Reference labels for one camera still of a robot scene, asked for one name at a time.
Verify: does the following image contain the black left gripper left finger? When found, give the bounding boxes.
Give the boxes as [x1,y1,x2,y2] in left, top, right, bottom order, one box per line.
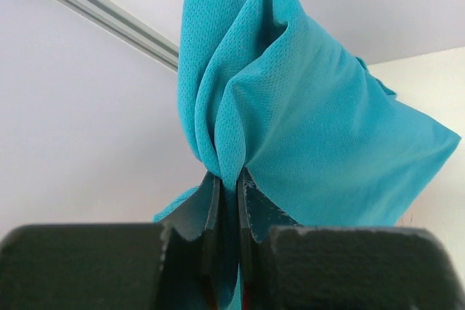
[1,174,221,309]

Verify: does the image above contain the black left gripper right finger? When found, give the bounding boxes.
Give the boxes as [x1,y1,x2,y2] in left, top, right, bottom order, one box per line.
[237,171,454,309]

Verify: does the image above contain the teal t shirt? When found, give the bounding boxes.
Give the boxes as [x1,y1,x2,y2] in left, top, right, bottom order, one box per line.
[152,0,462,310]

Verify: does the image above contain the aluminium frame post left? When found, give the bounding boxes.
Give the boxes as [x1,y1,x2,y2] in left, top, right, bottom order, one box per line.
[57,0,179,71]

